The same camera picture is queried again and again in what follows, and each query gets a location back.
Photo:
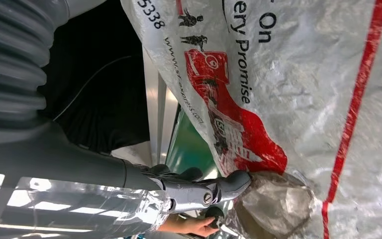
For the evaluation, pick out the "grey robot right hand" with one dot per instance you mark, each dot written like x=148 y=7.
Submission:
x=62 y=165

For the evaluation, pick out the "black handheld device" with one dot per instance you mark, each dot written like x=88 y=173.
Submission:
x=214 y=214

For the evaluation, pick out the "aluminium conveyor frame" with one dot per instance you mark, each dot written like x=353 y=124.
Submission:
x=158 y=115

